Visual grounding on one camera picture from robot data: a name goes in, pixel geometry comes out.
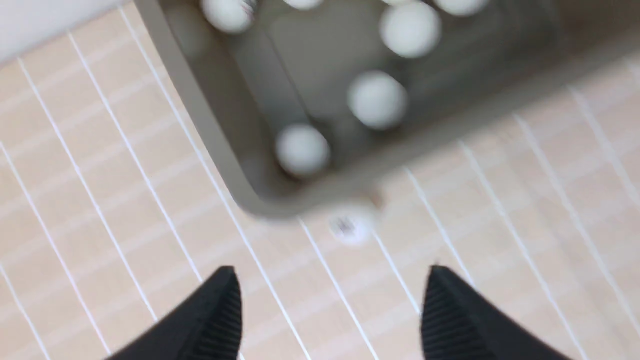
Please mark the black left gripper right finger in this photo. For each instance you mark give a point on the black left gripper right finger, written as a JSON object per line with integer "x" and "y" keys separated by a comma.
{"x": 458, "y": 323}

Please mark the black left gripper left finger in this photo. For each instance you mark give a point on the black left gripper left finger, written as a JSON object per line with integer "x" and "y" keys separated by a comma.
{"x": 207, "y": 325}

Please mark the white ping-pong ball logo top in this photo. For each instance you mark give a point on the white ping-pong ball logo top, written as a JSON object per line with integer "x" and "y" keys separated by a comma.
{"x": 353, "y": 224}

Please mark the white ping-pong ball bin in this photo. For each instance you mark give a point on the white ping-pong ball bin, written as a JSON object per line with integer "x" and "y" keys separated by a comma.
{"x": 377, "y": 100}

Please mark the white ping-pong ball red logo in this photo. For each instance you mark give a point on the white ping-pong ball red logo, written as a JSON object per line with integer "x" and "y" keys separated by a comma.
{"x": 230, "y": 16}

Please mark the orange checkered tablecloth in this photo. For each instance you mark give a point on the orange checkered tablecloth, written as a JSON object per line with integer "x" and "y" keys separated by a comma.
{"x": 112, "y": 213}

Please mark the olive green plastic bin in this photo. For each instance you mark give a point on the olive green plastic bin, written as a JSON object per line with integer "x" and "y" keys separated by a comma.
{"x": 293, "y": 67}

